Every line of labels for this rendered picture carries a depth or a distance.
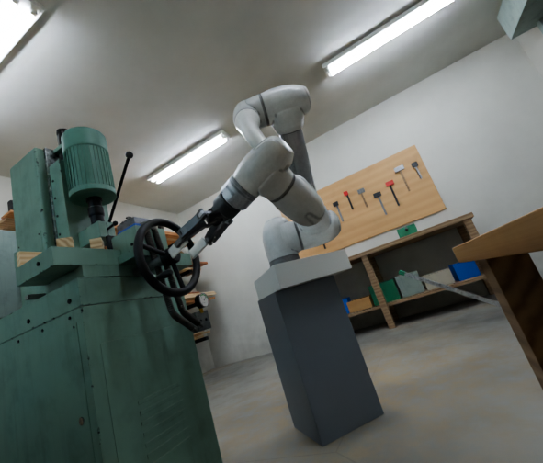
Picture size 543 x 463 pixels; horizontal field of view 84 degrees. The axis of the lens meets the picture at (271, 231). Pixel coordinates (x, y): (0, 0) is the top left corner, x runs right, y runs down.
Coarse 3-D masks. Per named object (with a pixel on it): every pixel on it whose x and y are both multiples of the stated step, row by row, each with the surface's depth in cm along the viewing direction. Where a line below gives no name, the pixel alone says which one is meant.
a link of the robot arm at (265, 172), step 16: (272, 144) 74; (256, 160) 74; (272, 160) 74; (288, 160) 76; (240, 176) 77; (256, 176) 75; (272, 176) 76; (288, 176) 78; (256, 192) 78; (272, 192) 78
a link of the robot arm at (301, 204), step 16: (240, 112) 114; (240, 128) 110; (256, 128) 105; (256, 144) 101; (288, 192) 79; (304, 192) 81; (288, 208) 82; (304, 208) 82; (320, 208) 85; (304, 224) 87
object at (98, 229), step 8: (96, 224) 120; (104, 224) 121; (80, 232) 124; (88, 232) 122; (96, 232) 119; (104, 232) 120; (112, 232) 123; (80, 240) 124; (88, 240) 121; (104, 240) 123
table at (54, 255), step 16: (48, 256) 89; (64, 256) 91; (80, 256) 96; (96, 256) 100; (112, 256) 106; (128, 256) 104; (144, 256) 107; (16, 272) 97; (32, 272) 92; (48, 272) 92; (64, 272) 96
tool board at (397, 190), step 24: (384, 168) 392; (408, 168) 379; (336, 192) 417; (360, 192) 400; (384, 192) 389; (408, 192) 376; (432, 192) 364; (360, 216) 399; (384, 216) 386; (408, 216) 373; (336, 240) 410; (360, 240) 396
